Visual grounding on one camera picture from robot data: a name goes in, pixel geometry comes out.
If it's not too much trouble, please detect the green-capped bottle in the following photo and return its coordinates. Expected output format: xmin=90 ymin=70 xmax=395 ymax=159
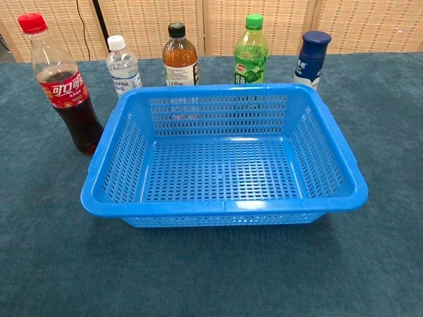
xmin=233 ymin=13 xmax=270 ymax=85

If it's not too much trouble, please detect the brown tea bottle black cap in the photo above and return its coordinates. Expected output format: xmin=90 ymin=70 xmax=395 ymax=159
xmin=162 ymin=22 xmax=200 ymax=87

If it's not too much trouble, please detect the clear water bottle white cap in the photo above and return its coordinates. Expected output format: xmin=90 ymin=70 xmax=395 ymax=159
xmin=106 ymin=34 xmax=143 ymax=99

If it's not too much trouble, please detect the blue-capped white bottle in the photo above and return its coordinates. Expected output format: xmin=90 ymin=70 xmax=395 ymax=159
xmin=292 ymin=30 xmax=332 ymax=92

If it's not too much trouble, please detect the red-capped dark bottle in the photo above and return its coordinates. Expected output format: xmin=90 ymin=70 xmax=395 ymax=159
xmin=17 ymin=13 xmax=104 ymax=156

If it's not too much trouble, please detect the blue plastic slotted basket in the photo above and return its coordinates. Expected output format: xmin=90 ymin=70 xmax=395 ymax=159
xmin=80 ymin=83 xmax=369 ymax=229

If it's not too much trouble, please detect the teal table cloth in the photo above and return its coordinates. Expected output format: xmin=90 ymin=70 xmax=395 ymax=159
xmin=0 ymin=52 xmax=423 ymax=317

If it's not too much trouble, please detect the bamboo folding screen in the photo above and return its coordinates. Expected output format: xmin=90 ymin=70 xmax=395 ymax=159
xmin=0 ymin=0 xmax=423 ymax=63

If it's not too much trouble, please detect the black tripod stand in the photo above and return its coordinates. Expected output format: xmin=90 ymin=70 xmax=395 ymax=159
xmin=91 ymin=0 xmax=115 ymax=60

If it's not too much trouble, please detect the thin black hanging cable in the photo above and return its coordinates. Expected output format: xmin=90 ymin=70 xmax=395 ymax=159
xmin=75 ymin=0 xmax=92 ymax=62

